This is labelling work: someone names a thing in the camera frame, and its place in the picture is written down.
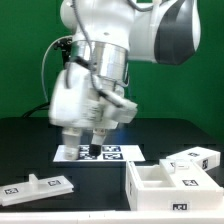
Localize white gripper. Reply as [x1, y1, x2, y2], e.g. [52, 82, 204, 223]
[49, 63, 118, 160]

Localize white door panel front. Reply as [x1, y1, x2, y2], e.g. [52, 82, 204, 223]
[0, 174, 74, 206]

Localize white door panel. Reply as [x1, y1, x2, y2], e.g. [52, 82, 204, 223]
[0, 174, 74, 206]
[159, 159, 221, 190]

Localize white cabinet body box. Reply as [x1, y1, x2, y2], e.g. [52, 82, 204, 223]
[125, 162, 224, 211]

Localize white cabinet top block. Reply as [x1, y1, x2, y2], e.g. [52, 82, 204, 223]
[167, 146, 221, 171]

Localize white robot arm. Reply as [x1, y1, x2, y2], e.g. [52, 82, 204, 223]
[49, 0, 201, 160]

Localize white marker sheet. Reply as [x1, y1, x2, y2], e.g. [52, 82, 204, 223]
[53, 145, 145, 162]

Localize white L-shaped fence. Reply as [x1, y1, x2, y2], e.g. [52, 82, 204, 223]
[0, 210, 224, 224]

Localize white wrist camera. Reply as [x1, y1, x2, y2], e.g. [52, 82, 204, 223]
[99, 90, 137, 123]

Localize black base cables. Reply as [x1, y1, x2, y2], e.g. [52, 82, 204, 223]
[21, 101, 51, 119]

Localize grey camera cable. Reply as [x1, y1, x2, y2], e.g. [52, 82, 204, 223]
[40, 35, 73, 104]

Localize black camera on stand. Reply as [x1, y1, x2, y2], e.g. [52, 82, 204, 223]
[53, 37, 72, 64]

